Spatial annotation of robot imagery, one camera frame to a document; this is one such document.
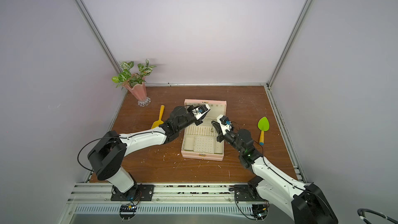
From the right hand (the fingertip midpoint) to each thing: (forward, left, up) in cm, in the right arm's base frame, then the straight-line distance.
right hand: (216, 118), depth 75 cm
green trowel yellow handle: (+10, -31, -23) cm, 40 cm away
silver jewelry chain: (-3, +2, -8) cm, 9 cm away
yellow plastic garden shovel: (+9, +37, -21) cm, 44 cm away
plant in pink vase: (+26, +51, -1) cm, 57 cm away
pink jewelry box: (-6, +8, -15) cm, 18 cm away
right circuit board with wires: (-35, -20, -24) cm, 47 cm away
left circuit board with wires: (-37, +43, -25) cm, 62 cm away
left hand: (+7, +4, +1) cm, 8 cm away
